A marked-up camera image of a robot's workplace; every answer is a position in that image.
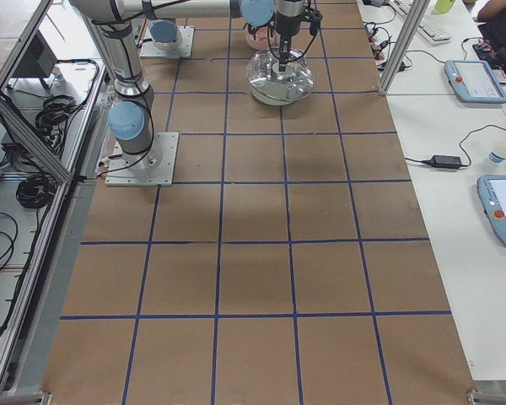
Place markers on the pink bowl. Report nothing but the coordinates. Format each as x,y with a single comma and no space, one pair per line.
260,37

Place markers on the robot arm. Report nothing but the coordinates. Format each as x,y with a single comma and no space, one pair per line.
113,18
164,33

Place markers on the black power adapter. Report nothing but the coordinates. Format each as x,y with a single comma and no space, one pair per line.
443,162

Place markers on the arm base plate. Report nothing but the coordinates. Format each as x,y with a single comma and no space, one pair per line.
155,169
179,49

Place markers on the white keyboard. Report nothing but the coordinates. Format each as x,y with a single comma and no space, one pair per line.
430,31

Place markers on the teach pendant far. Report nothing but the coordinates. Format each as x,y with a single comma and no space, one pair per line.
474,82

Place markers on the paper cup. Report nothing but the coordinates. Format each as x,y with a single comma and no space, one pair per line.
498,155

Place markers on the aluminium frame post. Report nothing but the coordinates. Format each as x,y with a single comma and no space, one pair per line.
404,39

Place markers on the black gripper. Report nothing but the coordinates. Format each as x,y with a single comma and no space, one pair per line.
286,24

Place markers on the teach pendant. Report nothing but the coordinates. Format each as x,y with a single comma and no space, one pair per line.
474,82
492,193

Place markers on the teach pendant near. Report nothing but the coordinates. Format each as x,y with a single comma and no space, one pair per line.
492,193

